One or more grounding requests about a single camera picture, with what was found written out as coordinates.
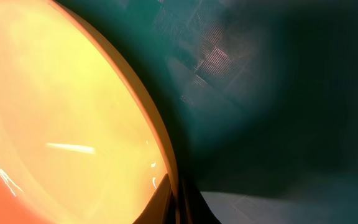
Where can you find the teal plastic tray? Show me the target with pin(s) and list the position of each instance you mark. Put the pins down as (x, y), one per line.
(260, 99)

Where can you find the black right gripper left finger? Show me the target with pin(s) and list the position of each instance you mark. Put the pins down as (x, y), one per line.
(161, 207)

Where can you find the yellow plate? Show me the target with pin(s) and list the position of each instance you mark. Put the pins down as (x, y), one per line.
(81, 140)

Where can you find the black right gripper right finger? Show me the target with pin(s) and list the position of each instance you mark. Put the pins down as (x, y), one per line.
(193, 207)

